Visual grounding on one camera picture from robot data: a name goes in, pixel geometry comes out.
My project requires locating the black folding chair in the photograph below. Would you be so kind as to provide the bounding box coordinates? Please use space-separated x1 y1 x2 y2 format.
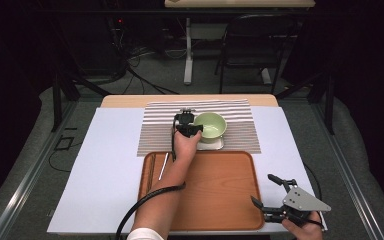
214 13 299 95

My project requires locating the person's left hand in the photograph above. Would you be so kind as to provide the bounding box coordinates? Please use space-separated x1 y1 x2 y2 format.
172 129 203 165

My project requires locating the striped placemat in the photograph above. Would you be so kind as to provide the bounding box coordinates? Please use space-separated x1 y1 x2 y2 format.
136 98 262 158

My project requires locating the aluminium floor rail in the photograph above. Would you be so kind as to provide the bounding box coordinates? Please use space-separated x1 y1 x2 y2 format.
0 99 78 240
309 99 384 240

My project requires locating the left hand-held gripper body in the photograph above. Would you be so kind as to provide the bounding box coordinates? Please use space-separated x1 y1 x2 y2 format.
174 107 197 138

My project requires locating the thin black floor cable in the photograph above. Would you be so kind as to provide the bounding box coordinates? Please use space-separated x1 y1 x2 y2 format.
48 141 83 174

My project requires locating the bundle of floor cables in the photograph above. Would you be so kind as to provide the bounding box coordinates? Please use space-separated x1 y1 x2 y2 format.
113 46 181 96

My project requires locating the black metal stand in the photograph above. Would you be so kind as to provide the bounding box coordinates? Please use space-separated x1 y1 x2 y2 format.
274 71 336 135
50 71 113 133

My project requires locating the light green bowl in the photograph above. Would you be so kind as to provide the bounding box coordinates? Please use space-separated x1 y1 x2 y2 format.
193 111 228 145

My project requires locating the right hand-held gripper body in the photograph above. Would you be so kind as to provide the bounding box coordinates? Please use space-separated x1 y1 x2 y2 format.
273 185 332 228

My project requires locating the white square plate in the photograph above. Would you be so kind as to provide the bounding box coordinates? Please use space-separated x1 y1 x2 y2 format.
196 135 225 151

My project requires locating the white table sheet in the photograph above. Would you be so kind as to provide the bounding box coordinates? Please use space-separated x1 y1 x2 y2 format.
46 106 328 235

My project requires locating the white-legged desk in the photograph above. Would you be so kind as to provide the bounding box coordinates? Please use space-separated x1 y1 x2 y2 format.
164 0 316 86

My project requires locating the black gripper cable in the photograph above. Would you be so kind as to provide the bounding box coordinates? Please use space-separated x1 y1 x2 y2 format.
114 116 187 240
303 163 326 233

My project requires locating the person's right hand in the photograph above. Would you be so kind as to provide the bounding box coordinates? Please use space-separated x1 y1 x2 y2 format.
280 212 325 240

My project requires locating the metal spoon with dark handle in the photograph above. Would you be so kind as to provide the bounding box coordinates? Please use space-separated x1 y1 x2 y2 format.
158 152 170 181

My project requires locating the dark equipment rack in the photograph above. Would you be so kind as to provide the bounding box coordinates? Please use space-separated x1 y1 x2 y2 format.
59 13 128 76

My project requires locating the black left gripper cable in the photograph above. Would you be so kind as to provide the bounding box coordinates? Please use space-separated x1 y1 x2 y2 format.
114 116 187 240

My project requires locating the brown wooden tray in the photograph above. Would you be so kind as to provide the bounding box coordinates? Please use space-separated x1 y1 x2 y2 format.
135 150 265 232

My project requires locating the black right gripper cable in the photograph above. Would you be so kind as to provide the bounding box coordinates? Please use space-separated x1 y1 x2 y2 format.
303 163 326 233

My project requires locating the white sleeve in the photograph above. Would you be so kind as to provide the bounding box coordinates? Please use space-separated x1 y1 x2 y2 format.
126 227 165 240

